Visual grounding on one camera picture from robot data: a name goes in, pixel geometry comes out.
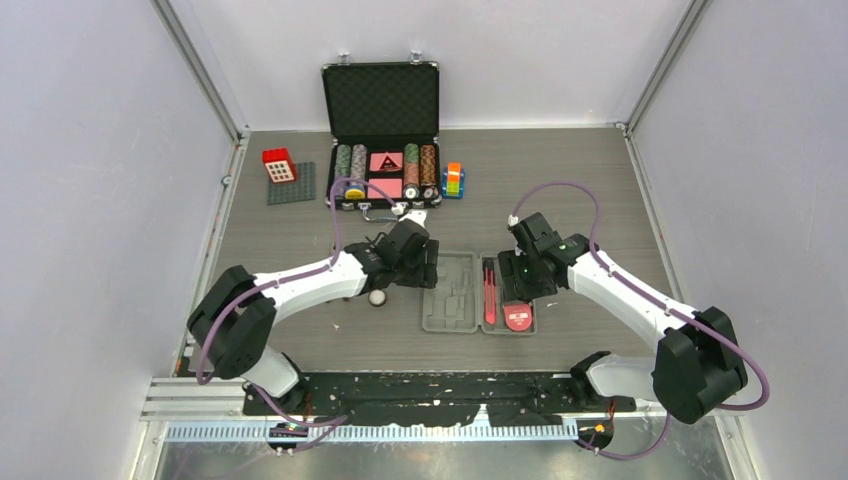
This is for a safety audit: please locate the red black utility knife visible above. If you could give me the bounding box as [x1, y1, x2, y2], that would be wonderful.
[483, 258, 497, 325]

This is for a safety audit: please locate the grey plastic tool case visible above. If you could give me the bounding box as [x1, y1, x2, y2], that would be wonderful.
[421, 252, 538, 336]

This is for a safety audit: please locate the black electrical tape roll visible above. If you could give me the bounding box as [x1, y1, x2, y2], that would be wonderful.
[368, 289, 387, 307]

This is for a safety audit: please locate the red tape measure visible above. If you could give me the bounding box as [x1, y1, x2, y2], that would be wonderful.
[502, 302, 534, 332]

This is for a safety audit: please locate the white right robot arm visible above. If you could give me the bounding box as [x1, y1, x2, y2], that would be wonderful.
[498, 213, 748, 424]

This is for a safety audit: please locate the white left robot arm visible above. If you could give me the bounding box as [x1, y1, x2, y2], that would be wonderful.
[187, 210, 439, 414]

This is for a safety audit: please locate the red card deck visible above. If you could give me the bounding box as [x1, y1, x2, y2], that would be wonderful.
[366, 178, 403, 199]

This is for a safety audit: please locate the colourful toy brick stack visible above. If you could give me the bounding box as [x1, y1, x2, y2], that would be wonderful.
[442, 162, 465, 199]

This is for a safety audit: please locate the red triangle dealer button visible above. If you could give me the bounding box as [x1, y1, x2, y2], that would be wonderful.
[368, 151, 404, 173]

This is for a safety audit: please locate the brown black chip row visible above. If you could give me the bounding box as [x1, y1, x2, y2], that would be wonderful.
[420, 145, 438, 199]

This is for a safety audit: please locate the black poker chip case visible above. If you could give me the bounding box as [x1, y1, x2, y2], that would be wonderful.
[322, 60, 443, 210]

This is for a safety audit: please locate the green red chip row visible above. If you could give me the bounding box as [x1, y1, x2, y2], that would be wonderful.
[403, 143, 420, 199]

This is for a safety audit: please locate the blue orange chip row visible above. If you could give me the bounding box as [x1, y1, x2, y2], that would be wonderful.
[344, 144, 368, 200]

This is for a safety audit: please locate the purple green chip row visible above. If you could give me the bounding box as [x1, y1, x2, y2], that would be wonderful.
[331, 144, 352, 199]

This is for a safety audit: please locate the dark grey brick baseplate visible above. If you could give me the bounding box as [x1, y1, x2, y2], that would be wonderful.
[266, 162, 317, 206]

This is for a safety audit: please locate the red toy brick door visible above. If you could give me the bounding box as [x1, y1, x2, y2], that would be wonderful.
[261, 147, 298, 184]

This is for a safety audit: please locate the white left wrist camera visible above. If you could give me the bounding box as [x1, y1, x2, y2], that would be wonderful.
[391, 203, 427, 228]

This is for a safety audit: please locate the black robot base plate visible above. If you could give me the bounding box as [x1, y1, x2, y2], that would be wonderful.
[243, 371, 636, 427]

